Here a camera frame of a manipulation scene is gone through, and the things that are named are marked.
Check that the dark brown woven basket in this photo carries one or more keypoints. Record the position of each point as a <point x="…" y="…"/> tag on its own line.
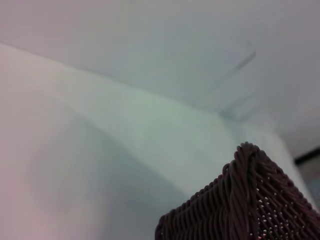
<point x="240" y="200"/>

